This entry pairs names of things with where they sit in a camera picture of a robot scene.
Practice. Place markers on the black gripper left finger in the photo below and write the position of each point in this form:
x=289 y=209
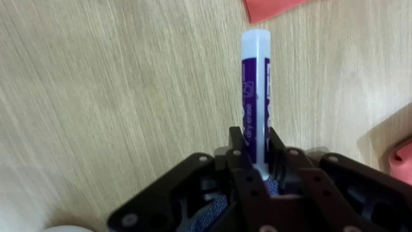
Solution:
x=250 y=191

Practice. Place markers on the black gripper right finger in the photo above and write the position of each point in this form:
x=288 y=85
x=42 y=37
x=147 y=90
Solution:
x=308 y=200

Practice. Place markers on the purple and white marker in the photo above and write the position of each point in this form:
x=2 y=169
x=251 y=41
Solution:
x=255 y=55

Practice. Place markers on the orange cloth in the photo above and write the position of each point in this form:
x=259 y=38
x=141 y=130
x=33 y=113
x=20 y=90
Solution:
x=259 y=10

